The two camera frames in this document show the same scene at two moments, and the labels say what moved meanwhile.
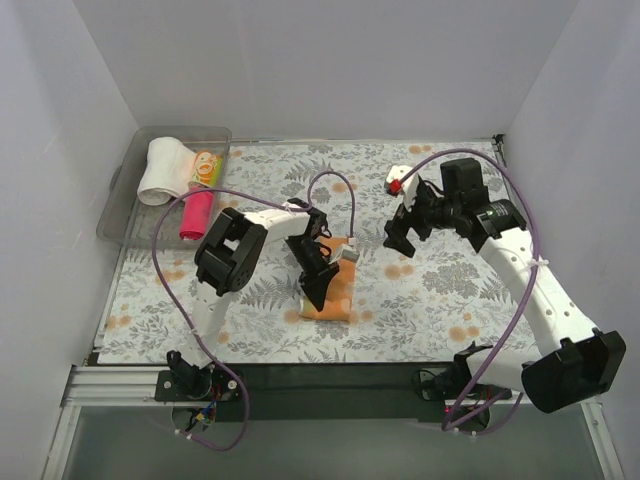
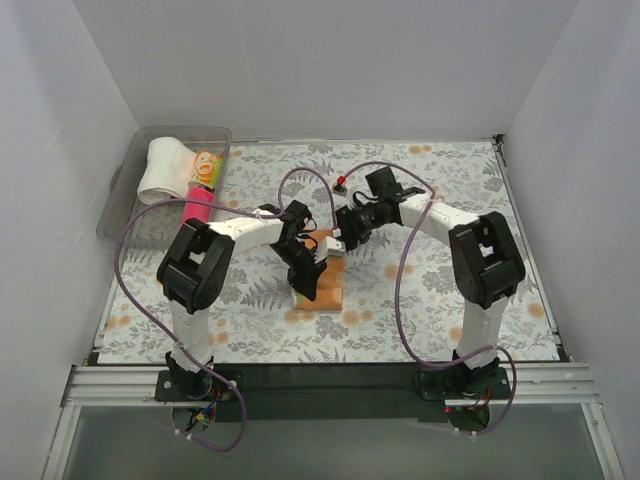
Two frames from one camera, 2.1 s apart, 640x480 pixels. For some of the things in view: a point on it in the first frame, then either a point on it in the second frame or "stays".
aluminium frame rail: x=113 y=386 stays
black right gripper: x=406 y=223 to x=347 y=228
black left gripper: x=317 y=266 to x=304 y=265
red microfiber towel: x=196 y=212 stays
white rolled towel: x=169 y=171 stays
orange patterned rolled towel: x=207 y=169 stays
